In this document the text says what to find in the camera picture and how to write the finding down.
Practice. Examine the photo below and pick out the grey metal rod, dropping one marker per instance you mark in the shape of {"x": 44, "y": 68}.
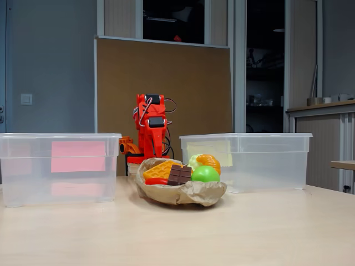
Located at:
{"x": 313, "y": 83}

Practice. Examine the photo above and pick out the grey cabinet with wooden top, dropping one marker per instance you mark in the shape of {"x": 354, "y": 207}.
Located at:
{"x": 319, "y": 144}

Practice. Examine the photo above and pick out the white light switch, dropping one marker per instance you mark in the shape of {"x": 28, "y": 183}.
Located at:
{"x": 26, "y": 99}

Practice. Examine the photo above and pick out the brown cork pin board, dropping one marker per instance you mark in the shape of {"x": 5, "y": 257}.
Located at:
{"x": 216, "y": 97}

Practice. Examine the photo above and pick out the light green toy grapes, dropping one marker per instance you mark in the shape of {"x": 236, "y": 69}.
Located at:
{"x": 194, "y": 162}

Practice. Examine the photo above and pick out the orange toy croissant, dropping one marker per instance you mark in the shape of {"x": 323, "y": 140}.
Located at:
{"x": 212, "y": 162}

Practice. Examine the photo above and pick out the brown toy chocolate bar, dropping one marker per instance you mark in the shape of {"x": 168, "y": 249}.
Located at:
{"x": 179, "y": 174}

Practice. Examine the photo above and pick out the clear plastic bin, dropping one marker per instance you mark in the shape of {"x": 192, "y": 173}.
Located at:
{"x": 27, "y": 155}
{"x": 271, "y": 160}

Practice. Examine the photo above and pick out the pink sticky note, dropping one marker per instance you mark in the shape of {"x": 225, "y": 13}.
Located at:
{"x": 77, "y": 156}

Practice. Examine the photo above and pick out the green toy apple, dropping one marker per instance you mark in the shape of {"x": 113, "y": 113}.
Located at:
{"x": 205, "y": 174}

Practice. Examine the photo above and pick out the crumpled brown paper bag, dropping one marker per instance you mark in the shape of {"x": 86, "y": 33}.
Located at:
{"x": 194, "y": 194}

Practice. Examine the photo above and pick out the light wooden side table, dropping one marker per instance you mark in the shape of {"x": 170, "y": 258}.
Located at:
{"x": 344, "y": 164}

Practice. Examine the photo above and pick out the red robot arm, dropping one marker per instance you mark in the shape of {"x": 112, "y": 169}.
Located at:
{"x": 142, "y": 144}

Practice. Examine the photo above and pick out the white cup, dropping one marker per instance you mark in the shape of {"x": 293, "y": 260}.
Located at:
{"x": 327, "y": 100}

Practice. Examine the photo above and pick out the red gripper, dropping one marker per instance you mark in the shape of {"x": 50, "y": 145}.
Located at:
{"x": 156, "y": 137}

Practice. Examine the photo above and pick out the wooden base block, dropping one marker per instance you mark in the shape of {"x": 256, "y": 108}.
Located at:
{"x": 133, "y": 169}

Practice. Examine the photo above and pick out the orange printed clamp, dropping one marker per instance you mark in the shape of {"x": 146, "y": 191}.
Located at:
{"x": 126, "y": 147}

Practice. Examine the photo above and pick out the yellow sticky note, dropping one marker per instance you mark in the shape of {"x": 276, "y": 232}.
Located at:
{"x": 224, "y": 151}

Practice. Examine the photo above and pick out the red toy chili pepper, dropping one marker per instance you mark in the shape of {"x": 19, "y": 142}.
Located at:
{"x": 156, "y": 181}

